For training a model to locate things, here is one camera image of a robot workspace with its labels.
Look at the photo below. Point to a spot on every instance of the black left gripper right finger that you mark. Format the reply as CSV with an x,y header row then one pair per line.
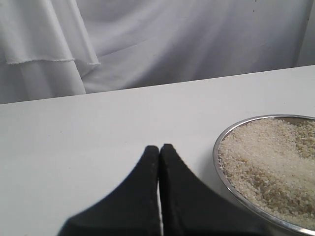
x,y
190,208

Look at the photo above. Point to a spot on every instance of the white backdrop cloth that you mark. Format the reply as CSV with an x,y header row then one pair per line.
x,y
56,48

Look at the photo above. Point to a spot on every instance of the steel plate of rice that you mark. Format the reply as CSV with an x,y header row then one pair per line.
x,y
268,164

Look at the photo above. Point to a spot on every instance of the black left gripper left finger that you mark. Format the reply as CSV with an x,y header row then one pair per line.
x,y
129,210

